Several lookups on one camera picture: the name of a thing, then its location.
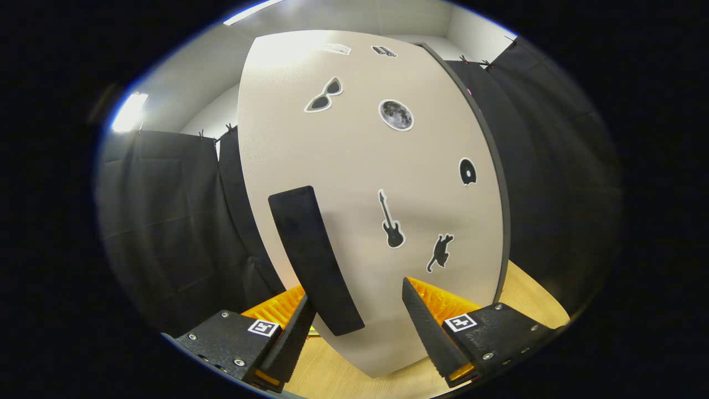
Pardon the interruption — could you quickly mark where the black backdrop cloth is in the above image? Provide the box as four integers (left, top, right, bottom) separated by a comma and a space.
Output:
95, 36, 624, 336

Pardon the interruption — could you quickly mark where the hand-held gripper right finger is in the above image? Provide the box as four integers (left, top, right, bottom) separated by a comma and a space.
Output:
401, 276, 567, 390

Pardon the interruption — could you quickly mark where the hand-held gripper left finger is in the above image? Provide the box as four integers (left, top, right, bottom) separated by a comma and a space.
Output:
161, 284, 317, 394

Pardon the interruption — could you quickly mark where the black door handle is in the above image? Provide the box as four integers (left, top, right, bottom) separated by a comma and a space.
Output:
268, 186, 366, 337

